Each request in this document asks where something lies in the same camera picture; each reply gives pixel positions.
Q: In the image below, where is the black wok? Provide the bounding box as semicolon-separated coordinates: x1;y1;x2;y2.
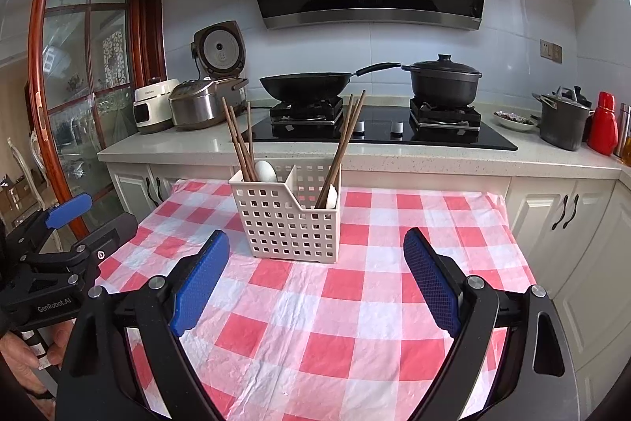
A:
259;62;402;102

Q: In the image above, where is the beige plastic utensil basket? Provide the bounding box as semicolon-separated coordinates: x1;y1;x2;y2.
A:
229;163;341;263

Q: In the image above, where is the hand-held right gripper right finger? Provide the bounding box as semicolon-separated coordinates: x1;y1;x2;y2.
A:
403;227;581;421

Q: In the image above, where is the white countertop appliance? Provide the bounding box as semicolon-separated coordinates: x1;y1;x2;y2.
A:
133;78;181;135

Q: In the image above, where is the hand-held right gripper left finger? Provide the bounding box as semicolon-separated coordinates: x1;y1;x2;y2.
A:
54;228;231;421

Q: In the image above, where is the brown rice cooker open lid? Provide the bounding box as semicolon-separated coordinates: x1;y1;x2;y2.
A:
191;21;250;116

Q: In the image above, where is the brown wooden chopstick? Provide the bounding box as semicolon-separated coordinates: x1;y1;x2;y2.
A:
323;94;354;205
246;101;257;181
318;105;352;207
320;101;359;207
221;96;250;181
228;104;256;181
231;125;254;181
325;90;367;205

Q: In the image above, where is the black glass gas hob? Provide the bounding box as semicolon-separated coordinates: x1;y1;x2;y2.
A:
241;98;519;152

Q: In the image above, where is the black lidded cooking pot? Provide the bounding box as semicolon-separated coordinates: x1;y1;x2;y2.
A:
401;53;484;109

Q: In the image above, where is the red thermos jug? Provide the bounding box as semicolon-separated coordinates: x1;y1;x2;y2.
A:
588;92;619;156

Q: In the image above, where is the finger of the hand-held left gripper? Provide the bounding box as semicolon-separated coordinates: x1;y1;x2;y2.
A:
0;193;94;254
22;212;140;288

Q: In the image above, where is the wall switch plate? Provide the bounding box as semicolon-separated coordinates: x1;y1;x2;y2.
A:
540;39;564;64

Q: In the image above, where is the red white checked tablecloth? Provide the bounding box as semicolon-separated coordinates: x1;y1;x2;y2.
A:
93;177;538;421

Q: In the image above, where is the person's left hand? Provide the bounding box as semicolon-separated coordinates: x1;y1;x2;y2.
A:
0;321;76;402

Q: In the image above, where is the wooden framed glass door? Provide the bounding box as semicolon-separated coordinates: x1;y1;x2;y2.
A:
0;0;166;244

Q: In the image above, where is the silver rice cooker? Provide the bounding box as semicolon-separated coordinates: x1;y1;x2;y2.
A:
168;78;247;131

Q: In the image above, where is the grey lidded stockpot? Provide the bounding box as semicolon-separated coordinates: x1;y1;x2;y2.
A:
531;86;595;152

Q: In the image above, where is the stainless steel bottle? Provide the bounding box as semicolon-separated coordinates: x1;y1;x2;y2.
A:
614;103;631;159

